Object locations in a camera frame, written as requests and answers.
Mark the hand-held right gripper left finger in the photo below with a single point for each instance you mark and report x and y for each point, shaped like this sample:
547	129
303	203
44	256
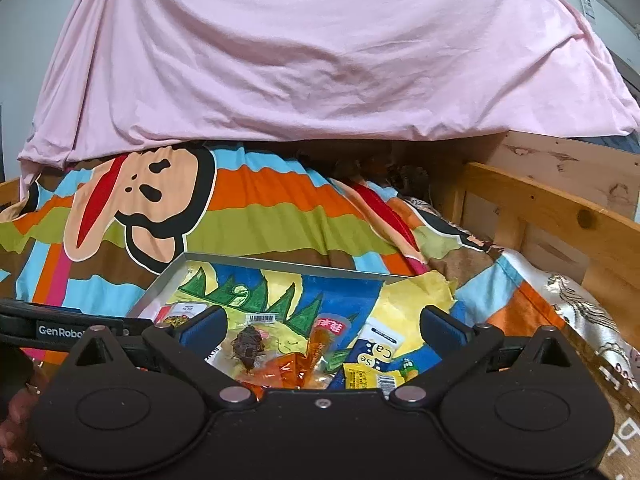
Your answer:
200	332

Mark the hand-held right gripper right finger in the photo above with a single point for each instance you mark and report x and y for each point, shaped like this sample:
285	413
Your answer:
444	332

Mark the mixed nuts packet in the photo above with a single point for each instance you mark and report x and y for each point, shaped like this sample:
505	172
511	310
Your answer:
187	310

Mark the clear dark snack packet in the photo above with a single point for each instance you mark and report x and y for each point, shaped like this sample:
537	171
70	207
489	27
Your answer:
247	342

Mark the grey metal tray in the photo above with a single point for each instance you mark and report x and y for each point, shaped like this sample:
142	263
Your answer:
160	285

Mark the dark blue powder sachet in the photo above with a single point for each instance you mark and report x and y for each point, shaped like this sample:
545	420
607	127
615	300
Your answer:
372	350

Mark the yellow snack packet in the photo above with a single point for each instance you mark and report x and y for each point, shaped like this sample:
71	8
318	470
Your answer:
365	377

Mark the clear orange snack packet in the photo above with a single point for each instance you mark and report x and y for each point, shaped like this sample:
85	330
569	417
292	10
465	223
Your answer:
285	367

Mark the person's left hand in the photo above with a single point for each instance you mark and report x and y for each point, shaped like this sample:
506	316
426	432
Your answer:
17	410

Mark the colourful striped printed blanket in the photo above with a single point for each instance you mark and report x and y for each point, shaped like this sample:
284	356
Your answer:
280	215

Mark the silver satin printed cloth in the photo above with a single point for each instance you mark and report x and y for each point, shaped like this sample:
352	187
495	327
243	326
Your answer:
590	320

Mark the brown lettered blanket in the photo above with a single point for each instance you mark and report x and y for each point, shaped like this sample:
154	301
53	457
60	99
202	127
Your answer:
625	440

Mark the pink bed sheet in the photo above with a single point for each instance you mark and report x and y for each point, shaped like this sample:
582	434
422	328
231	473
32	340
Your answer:
325	60

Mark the wooden bed frame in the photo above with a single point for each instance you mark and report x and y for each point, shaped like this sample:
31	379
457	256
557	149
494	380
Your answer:
550	200

